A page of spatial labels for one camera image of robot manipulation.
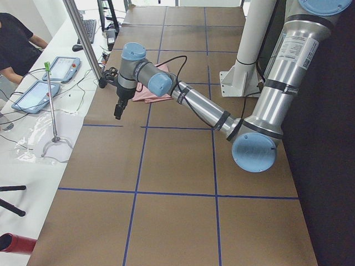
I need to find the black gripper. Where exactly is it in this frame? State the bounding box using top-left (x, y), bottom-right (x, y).
top-left (102, 67), bottom-right (134, 120)

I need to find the pink t-shirt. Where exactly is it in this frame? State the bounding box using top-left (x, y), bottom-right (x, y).
top-left (133, 62), bottom-right (174, 103)

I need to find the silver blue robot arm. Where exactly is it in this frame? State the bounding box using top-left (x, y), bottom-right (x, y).
top-left (102, 1), bottom-right (351, 172)

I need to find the upper blue teach pendant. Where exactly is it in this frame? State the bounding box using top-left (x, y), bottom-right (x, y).
top-left (42, 57), bottom-right (81, 83)

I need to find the blue teach pendant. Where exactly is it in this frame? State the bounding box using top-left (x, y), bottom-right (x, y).
top-left (42, 57), bottom-right (81, 83)
top-left (11, 80), bottom-right (61, 114)

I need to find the black computer mouse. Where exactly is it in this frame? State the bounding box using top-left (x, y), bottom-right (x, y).
top-left (72, 44), bottom-right (83, 52)

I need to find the black power box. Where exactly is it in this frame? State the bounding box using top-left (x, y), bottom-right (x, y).
top-left (106, 28), bottom-right (116, 51)

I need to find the lower blue teach pendant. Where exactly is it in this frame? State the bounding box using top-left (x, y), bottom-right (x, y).
top-left (11, 80), bottom-right (61, 114)

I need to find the black keyboard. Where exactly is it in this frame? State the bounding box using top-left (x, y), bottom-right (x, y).
top-left (82, 19), bottom-right (97, 44)

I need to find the person in black shirt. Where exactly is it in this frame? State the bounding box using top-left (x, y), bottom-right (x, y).
top-left (1, 13), bottom-right (48, 85)

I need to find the black tripod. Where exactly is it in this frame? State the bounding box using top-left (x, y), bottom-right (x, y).
top-left (1, 185), bottom-right (27, 217)

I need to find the red cylinder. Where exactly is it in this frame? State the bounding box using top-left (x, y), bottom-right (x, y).
top-left (1, 233), bottom-right (37, 255)

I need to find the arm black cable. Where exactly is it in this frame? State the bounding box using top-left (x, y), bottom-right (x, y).
top-left (136, 55), bottom-right (250, 131)

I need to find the aluminium frame post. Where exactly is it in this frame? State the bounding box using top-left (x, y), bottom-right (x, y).
top-left (63, 0), bottom-right (107, 88)

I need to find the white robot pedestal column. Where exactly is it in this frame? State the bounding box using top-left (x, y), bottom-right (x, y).
top-left (220, 0), bottom-right (277, 97)

